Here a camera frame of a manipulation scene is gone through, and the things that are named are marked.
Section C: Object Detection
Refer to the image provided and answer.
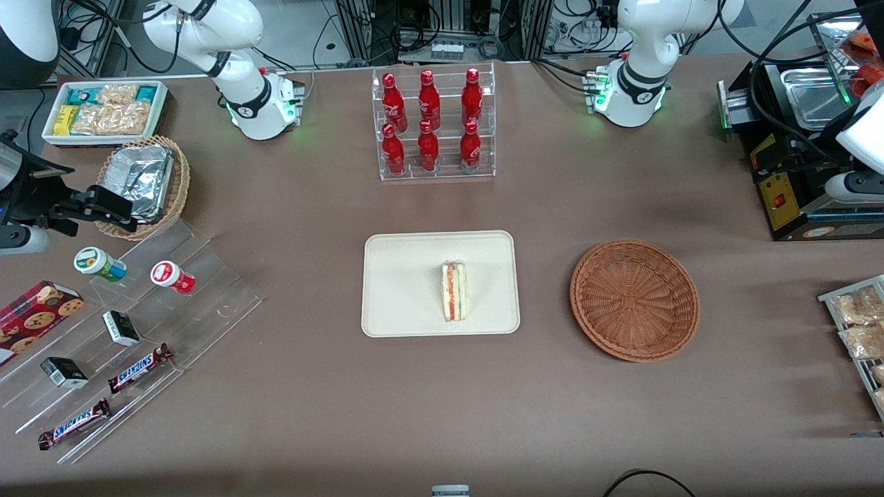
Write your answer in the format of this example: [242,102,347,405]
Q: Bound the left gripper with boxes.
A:
[753,84,884,186]

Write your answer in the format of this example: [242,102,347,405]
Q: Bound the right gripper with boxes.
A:
[0,131,136,237]

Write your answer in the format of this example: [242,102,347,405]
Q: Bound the triangle sandwich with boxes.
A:
[441,260,469,322]

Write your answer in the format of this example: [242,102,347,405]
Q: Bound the light wicker basket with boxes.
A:
[95,135,191,241]

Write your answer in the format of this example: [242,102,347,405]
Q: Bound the tray of packaged snacks right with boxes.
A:
[818,275,884,423]

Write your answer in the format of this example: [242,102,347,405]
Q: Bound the brown wicker basket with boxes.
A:
[570,239,700,363]

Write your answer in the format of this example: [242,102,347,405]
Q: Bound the cream plastic tray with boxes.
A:
[361,230,521,338]

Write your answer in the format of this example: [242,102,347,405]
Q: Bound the black food warmer machine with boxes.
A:
[717,10,884,242]

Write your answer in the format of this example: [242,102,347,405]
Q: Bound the green lidded cup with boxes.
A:
[74,246,128,284]

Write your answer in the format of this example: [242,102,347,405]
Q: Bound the steel warmer pan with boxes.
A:
[779,66,857,130]

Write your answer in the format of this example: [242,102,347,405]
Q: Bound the large clear cracker bag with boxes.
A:
[72,102,151,136]

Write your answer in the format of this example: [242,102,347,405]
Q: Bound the red lidded cup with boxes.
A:
[151,260,197,295]

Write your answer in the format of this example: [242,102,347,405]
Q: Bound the red cookie box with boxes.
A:
[0,280,86,367]

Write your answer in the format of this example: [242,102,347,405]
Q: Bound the small black box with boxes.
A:
[40,356,90,389]
[102,311,142,348]

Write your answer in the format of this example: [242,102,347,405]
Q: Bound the small clear cracker bag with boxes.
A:
[97,83,140,108]

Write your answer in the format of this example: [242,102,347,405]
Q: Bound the red sausage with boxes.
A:
[848,31,884,87]

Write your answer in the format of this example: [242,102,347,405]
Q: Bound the white snack bin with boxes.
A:
[41,80,169,148]

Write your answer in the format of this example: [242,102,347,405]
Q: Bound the clear acrylic stepped shelf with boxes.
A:
[0,220,264,465]

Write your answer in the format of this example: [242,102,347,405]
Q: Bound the Snickers bar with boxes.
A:
[107,343,173,395]
[38,398,112,451]

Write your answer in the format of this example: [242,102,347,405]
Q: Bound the red cola bottle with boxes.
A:
[382,72,407,132]
[461,67,483,128]
[382,123,407,175]
[419,69,441,130]
[460,119,482,172]
[418,119,440,173]

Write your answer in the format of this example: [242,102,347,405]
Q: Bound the clear acrylic bottle rack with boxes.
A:
[372,61,497,182]

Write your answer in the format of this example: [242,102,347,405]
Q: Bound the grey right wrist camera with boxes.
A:
[0,224,51,255]

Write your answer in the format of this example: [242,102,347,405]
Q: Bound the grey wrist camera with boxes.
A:
[0,224,51,255]
[825,172,884,205]

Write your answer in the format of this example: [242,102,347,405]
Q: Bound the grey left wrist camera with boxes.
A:
[825,172,884,205]

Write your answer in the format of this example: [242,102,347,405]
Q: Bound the black floor cable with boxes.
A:
[602,469,698,497]

